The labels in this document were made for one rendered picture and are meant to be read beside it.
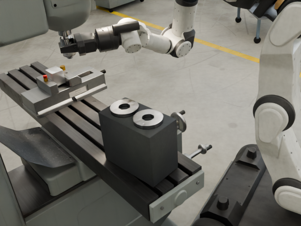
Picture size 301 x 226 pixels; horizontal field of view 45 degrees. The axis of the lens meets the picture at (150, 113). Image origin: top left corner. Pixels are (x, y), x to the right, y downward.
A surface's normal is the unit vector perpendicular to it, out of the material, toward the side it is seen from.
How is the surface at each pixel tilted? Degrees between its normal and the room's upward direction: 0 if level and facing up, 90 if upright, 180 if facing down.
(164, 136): 90
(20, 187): 0
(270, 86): 90
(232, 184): 0
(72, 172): 90
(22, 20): 90
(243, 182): 0
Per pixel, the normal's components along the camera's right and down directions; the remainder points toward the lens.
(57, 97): 0.66, 0.36
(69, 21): 0.60, 0.72
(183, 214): -0.07, -0.84
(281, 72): -0.52, 0.49
